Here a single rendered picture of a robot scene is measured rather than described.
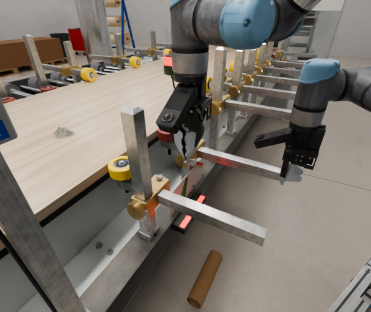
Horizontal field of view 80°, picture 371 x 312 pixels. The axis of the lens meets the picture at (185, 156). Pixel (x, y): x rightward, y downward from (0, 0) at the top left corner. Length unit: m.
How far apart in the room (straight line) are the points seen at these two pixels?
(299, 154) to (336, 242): 1.24
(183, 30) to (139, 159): 0.27
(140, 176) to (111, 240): 0.36
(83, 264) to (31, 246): 0.42
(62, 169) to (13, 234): 0.35
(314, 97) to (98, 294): 0.69
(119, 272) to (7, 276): 0.26
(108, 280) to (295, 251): 1.26
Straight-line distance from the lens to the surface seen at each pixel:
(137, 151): 0.50
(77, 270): 0.81
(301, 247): 1.71
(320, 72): 0.59
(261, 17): 0.39
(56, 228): 0.74
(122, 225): 0.87
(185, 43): 0.46
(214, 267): 1.40
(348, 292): 1.36
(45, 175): 0.71
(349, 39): 9.54
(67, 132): 0.89
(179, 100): 0.47
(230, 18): 0.38
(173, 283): 1.43
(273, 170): 0.74
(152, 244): 0.70
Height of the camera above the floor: 1.27
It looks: 33 degrees down
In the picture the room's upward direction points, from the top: straight up
